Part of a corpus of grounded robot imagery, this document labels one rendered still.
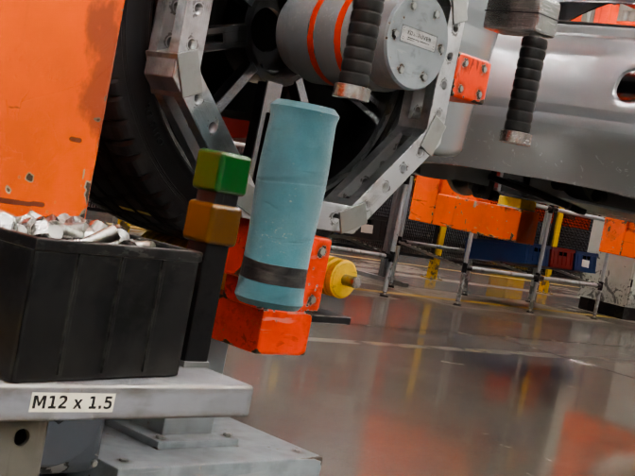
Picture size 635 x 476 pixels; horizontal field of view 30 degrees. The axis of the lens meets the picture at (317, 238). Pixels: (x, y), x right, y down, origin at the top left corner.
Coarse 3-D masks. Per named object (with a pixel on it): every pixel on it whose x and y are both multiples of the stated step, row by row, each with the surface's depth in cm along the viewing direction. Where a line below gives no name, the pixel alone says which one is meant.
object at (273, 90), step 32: (256, 0) 166; (224, 32) 163; (256, 64) 168; (224, 96) 165; (256, 96) 171; (288, 96) 202; (320, 96) 197; (384, 96) 188; (256, 128) 171; (352, 128) 189; (256, 160) 172; (352, 160) 183
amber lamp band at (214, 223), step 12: (192, 204) 114; (204, 204) 113; (216, 204) 113; (192, 216) 114; (204, 216) 113; (216, 216) 112; (228, 216) 113; (240, 216) 115; (192, 228) 114; (204, 228) 113; (216, 228) 113; (228, 228) 114; (192, 240) 114; (204, 240) 112; (216, 240) 113; (228, 240) 114
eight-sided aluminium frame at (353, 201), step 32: (160, 0) 148; (192, 0) 145; (448, 0) 180; (160, 32) 148; (192, 32) 146; (448, 32) 181; (160, 64) 147; (192, 64) 146; (448, 64) 182; (160, 96) 150; (192, 96) 148; (416, 96) 185; (448, 96) 183; (192, 128) 150; (224, 128) 152; (416, 128) 183; (192, 160) 156; (384, 160) 182; (416, 160) 181; (352, 192) 178; (384, 192) 177; (320, 224) 168; (352, 224) 173
